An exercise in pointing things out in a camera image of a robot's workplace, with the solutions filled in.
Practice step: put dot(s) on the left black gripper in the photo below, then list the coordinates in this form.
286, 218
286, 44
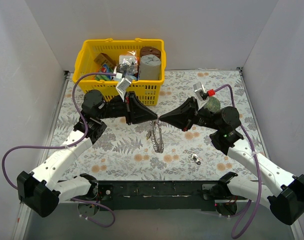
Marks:
128, 108

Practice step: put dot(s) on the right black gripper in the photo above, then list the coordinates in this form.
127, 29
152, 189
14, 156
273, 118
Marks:
195, 113

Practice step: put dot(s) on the metal ring disc with keyrings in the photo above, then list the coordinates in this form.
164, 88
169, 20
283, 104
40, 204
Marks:
155, 135

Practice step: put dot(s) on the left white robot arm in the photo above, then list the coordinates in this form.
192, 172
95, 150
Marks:
42, 189

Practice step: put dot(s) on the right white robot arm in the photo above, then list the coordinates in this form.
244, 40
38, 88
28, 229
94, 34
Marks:
282, 192

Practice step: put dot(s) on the yellow plastic basket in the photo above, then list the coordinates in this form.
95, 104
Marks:
147, 91

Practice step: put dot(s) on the green woven ball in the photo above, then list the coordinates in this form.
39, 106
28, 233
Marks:
213, 104

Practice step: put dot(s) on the floral patterned mat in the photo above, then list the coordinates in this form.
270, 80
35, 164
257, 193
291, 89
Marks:
153, 153

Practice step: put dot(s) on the silver foil bag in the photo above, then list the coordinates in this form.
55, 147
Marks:
127, 64

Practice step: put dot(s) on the green snack packet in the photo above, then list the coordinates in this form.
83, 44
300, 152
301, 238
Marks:
105, 68

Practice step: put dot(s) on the brown cylinder roll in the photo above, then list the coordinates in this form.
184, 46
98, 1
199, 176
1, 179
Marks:
149, 50

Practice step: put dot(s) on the brown cardboard box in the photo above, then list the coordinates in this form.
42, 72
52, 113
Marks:
103, 58

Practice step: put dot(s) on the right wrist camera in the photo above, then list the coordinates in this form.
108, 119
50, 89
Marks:
202, 95

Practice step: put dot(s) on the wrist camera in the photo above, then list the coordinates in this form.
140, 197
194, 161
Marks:
202, 95
123, 84

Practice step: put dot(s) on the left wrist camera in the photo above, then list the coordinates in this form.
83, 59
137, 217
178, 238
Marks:
123, 84

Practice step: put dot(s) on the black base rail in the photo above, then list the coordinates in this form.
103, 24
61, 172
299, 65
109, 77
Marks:
159, 195

